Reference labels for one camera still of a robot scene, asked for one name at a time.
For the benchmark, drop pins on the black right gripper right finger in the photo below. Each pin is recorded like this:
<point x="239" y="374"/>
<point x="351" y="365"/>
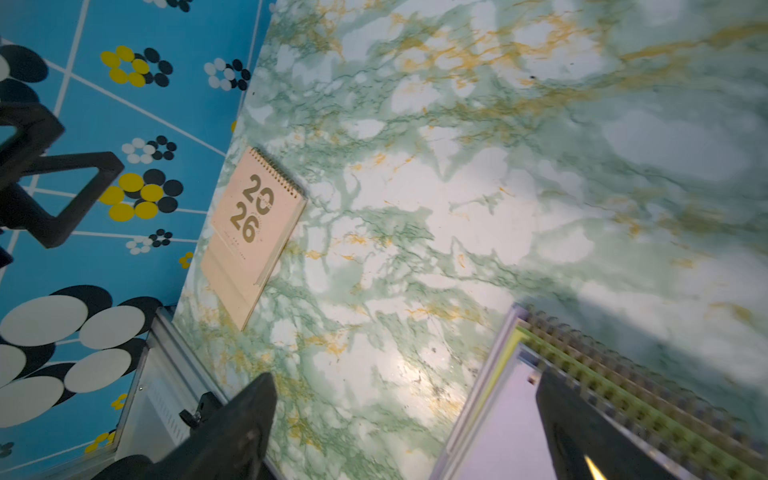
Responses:
<point x="579" y="438"/>

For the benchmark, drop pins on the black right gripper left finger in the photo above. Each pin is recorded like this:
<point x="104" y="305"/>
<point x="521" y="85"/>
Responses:
<point x="231" y="444"/>

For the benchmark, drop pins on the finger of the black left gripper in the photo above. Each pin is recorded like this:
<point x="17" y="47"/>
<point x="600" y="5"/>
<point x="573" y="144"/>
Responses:
<point x="35" y="129"/>
<point x="50" y="215"/>

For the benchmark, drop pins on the purple calendar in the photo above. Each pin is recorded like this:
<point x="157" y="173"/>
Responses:
<point x="480" y="396"/>
<point x="507" y="438"/>

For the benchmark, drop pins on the pink calendar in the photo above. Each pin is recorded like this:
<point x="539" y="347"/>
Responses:
<point x="252" y="224"/>

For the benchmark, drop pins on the aluminium front rail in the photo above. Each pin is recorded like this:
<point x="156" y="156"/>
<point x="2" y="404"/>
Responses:
<point x="171" y="396"/>

